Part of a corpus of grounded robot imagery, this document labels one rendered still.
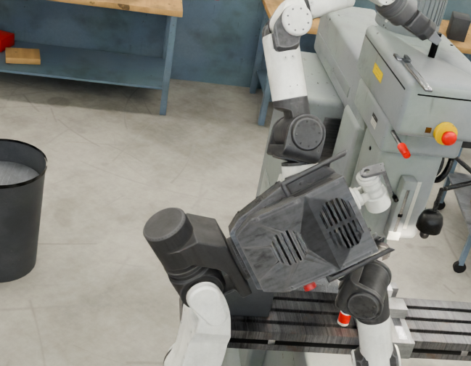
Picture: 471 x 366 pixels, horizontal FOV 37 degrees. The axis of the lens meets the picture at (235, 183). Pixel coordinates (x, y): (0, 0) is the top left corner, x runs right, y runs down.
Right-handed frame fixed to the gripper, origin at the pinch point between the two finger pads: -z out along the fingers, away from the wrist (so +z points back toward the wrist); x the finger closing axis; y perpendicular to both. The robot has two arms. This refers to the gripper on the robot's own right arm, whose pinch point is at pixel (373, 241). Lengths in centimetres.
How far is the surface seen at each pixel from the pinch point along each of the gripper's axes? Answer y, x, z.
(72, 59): 98, 280, -291
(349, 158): -24.1, 15.1, -4.7
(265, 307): 27.3, 27.0, 17.0
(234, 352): 104, 45, -39
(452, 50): -65, -5, -10
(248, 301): 25.3, 32.7, 19.8
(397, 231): -13.0, -6.0, 11.4
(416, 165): -34.4, -5.4, 7.8
